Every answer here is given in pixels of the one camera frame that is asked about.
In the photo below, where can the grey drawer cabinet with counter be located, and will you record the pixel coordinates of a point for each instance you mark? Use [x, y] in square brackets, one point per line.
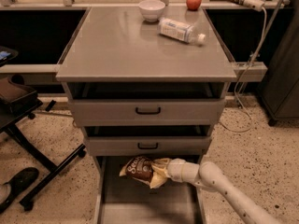
[114, 44]

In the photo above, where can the grey top drawer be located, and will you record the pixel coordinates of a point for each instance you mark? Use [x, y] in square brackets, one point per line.
[114, 103]

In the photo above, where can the grey middle drawer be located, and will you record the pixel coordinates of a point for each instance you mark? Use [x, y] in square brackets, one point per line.
[122, 140]

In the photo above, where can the black shoe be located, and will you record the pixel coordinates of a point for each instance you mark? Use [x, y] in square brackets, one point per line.
[21, 181]

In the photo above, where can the grey drawer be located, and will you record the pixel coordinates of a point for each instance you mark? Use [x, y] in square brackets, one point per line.
[114, 103]
[123, 200]
[122, 140]

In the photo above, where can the white ceramic bowl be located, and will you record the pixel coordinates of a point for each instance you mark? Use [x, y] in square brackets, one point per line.
[151, 10]

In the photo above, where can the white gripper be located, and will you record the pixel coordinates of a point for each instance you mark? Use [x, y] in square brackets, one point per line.
[177, 170]

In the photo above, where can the black drawer handle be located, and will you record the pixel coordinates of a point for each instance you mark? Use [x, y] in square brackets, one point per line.
[150, 111]
[151, 146]

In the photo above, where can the black rolling chair stand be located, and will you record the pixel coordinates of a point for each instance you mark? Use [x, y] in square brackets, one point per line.
[8, 125]

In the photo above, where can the black top drawer handle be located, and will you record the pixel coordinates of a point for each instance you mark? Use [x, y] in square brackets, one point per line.
[150, 111]

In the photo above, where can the black middle drawer handle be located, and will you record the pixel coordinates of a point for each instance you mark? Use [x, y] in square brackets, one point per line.
[151, 146]

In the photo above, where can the clear plastic water bottle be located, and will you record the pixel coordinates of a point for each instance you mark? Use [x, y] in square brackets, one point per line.
[181, 31]

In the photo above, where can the brown padded seat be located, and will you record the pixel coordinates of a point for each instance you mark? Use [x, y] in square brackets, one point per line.
[15, 95]

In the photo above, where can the brown sea salt chip bag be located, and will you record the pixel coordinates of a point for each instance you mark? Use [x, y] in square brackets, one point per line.
[138, 168]

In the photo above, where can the grey bottom drawer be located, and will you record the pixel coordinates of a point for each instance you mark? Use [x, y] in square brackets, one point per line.
[123, 200]

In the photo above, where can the red apple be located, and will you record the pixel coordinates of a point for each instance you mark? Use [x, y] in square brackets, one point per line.
[193, 4]

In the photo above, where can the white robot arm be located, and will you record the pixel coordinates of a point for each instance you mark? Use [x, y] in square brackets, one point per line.
[209, 176]

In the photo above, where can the dark grey side cabinet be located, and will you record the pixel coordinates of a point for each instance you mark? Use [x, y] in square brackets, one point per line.
[279, 90]

